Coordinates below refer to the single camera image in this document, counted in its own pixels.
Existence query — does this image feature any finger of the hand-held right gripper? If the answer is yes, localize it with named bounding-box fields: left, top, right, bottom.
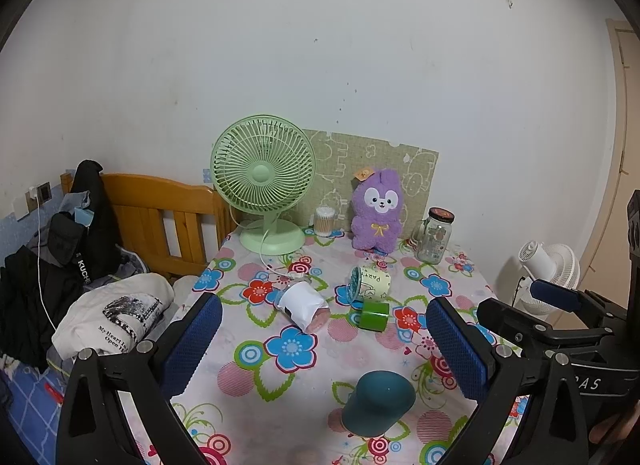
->
left=530, top=278, right=627, bottom=328
left=476, top=297, right=557, bottom=347

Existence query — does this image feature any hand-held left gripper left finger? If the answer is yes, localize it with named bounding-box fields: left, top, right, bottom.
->
left=56, top=292, right=224, bottom=465

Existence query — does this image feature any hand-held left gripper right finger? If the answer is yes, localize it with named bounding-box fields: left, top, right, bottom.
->
left=426, top=298, right=597, bottom=465

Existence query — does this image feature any teal cup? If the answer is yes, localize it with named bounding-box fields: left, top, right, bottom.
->
left=341, top=370, right=416, bottom=437

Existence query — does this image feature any light green printed cup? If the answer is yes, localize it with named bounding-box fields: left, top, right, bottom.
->
left=348, top=265, right=392, bottom=302

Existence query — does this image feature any person's right hand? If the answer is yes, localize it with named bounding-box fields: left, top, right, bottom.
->
left=589, top=414, right=640, bottom=447

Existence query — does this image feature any small white fan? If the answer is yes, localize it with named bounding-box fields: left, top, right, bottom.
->
left=511, top=240, right=582, bottom=317

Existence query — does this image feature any white printed shirt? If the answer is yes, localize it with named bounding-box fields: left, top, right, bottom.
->
left=51, top=273, right=175, bottom=361

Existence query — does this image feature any green tape roll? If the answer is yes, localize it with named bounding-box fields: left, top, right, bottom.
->
left=358, top=299, right=390, bottom=332

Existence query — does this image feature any glass mug jar with lid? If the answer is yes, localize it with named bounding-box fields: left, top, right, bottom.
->
left=411, top=207, right=455, bottom=264

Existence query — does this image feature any floral tablecloth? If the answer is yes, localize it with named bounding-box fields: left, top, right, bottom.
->
left=140, top=229, right=532, bottom=465

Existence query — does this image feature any white-labelled jar on side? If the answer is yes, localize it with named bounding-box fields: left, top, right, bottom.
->
left=272, top=281, right=332, bottom=332

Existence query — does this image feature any beige door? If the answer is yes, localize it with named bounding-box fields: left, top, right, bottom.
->
left=574, top=19, right=640, bottom=332

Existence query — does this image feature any black jacket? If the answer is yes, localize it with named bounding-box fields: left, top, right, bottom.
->
left=47, top=160, right=124, bottom=287

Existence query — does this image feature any purple plush toy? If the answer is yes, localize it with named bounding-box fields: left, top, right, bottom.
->
left=350, top=168, right=404, bottom=252

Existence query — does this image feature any wooden bed headboard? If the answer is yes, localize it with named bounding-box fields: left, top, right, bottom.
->
left=60, top=172, right=236, bottom=280

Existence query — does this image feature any black cloth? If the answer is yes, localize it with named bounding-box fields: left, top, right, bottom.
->
left=0, top=244, right=87, bottom=372

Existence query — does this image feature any blue checked bedsheet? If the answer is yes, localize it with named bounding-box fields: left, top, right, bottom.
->
left=0, top=354, right=72, bottom=465

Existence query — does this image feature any cotton swab jar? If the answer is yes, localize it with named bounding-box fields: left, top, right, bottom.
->
left=314, top=206, right=335, bottom=237

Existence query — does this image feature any green desk fan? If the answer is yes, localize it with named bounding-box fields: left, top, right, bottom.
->
left=210, top=115, right=317, bottom=254

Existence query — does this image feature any white fan cable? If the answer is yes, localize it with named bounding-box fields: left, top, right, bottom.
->
left=259, top=228, right=309, bottom=282

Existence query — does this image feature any white charger with cable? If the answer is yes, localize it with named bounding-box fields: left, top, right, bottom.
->
left=27, top=186, right=57, bottom=333

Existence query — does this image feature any green patterned wall mat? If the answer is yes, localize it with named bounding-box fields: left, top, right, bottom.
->
left=300, top=128, right=440, bottom=246

